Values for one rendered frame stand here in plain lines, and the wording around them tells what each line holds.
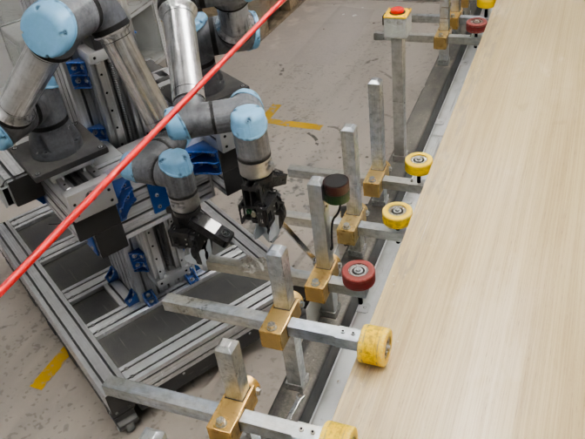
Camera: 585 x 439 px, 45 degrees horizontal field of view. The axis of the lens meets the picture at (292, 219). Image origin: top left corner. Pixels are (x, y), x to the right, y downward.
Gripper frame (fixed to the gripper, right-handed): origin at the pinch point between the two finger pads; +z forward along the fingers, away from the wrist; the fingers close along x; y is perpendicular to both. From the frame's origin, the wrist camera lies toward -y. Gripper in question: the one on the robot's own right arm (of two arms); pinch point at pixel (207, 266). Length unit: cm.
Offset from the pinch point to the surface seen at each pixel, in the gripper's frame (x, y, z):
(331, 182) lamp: -3.1, -36.2, -30.6
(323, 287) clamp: 4.4, -34.6, -4.4
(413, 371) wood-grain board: 26, -62, -7
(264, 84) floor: -252, 101, 83
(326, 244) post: -2.3, -33.7, -12.5
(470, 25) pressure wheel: -146, -44, -7
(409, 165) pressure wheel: -47, -44, -8
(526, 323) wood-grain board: 7, -82, -7
